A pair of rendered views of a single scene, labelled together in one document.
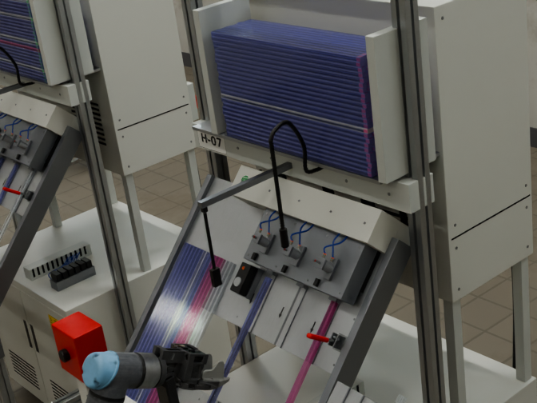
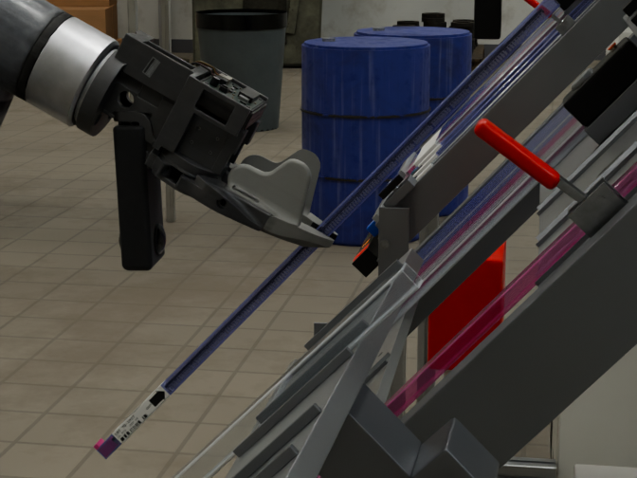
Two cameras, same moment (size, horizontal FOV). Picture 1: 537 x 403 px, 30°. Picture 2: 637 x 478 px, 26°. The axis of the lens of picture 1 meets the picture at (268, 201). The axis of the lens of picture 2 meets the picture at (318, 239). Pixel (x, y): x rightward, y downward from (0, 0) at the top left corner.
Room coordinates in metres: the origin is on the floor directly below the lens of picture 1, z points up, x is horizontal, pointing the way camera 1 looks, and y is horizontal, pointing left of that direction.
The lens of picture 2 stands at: (1.20, -0.59, 1.23)
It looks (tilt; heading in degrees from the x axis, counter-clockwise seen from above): 13 degrees down; 46
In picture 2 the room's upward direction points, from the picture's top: straight up
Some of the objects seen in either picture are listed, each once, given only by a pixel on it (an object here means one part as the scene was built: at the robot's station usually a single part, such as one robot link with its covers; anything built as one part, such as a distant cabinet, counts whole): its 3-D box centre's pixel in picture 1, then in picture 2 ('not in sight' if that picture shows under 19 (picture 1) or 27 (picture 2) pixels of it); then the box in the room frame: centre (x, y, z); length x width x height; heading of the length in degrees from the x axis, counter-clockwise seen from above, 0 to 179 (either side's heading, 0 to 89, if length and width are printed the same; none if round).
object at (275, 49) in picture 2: not in sight; (242, 69); (6.45, 5.59, 0.34); 0.53 x 0.53 x 0.67
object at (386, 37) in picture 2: not in sight; (389, 127); (5.25, 3.26, 0.38); 1.04 x 0.63 x 0.76; 37
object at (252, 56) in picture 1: (307, 92); not in sight; (2.23, -0.12, 1.52); 0.51 x 0.13 x 0.27; 37
